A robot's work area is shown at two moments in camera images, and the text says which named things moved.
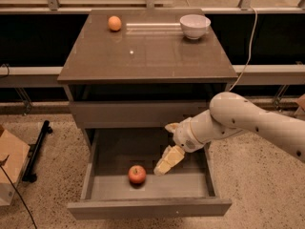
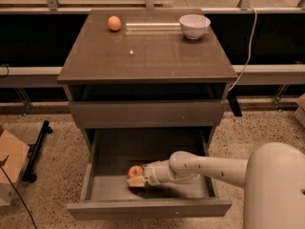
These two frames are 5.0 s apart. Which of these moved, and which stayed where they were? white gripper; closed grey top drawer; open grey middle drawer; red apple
Moved: white gripper
Stayed: open grey middle drawer; red apple; closed grey top drawer
